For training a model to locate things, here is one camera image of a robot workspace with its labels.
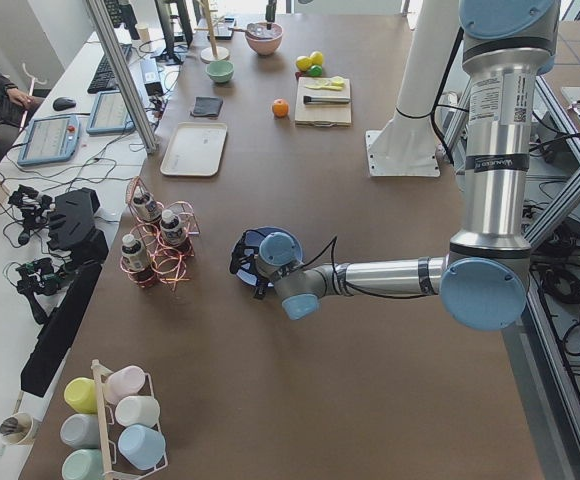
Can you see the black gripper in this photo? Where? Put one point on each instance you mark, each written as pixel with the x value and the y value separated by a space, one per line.
pixel 259 290
pixel 271 11

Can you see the blue plate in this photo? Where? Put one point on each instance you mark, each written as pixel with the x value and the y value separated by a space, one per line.
pixel 278 247

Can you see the orange fruit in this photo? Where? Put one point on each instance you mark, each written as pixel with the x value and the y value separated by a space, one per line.
pixel 280 108

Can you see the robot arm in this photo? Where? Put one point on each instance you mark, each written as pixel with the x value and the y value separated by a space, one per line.
pixel 483 279

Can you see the clear ice cubes pile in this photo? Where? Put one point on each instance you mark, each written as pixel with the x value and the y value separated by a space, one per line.
pixel 262 33

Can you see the pink bowl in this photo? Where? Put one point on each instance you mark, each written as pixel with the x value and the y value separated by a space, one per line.
pixel 264 47

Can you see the yellow lemon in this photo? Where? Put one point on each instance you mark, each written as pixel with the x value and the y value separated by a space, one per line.
pixel 303 63
pixel 316 58

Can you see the wooden glass stand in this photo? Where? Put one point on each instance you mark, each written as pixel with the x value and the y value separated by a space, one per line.
pixel 214 52

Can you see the tea bottle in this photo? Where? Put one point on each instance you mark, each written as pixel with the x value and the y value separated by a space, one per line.
pixel 173 232
pixel 145 206
pixel 136 261

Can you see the green lime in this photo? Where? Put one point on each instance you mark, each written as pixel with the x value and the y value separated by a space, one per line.
pixel 315 71

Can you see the mint green bowl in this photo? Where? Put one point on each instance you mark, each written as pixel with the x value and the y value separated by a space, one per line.
pixel 220 71

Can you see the lemon slice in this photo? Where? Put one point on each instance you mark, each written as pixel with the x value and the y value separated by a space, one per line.
pixel 319 82
pixel 337 81

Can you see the steel muddler black tip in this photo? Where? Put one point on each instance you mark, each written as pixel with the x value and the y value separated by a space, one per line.
pixel 325 100

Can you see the yellow plastic knife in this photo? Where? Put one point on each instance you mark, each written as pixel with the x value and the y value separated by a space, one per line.
pixel 330 88

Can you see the grey folded cloth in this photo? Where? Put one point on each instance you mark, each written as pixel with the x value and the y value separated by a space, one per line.
pixel 207 107

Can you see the cream rabbit tray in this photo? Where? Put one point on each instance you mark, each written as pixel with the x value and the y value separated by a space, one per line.
pixel 194 150

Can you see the wooden cutting board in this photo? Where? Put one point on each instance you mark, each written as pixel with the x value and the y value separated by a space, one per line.
pixel 322 115

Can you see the black keyboard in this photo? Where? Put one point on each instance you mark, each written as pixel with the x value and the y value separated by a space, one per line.
pixel 104 78

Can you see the teach pendant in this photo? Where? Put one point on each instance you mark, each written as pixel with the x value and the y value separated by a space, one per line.
pixel 109 115
pixel 50 140

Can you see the cup rack with cups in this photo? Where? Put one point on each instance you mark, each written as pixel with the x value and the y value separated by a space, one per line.
pixel 115 431

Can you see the black computer mouse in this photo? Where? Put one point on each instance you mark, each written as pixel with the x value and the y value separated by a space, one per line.
pixel 63 103

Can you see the paper cup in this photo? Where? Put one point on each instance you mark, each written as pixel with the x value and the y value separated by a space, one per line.
pixel 19 429

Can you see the copper wire bottle rack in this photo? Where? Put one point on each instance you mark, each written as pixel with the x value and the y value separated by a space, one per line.
pixel 168 262

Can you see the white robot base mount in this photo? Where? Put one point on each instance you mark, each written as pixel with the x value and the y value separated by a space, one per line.
pixel 406 145

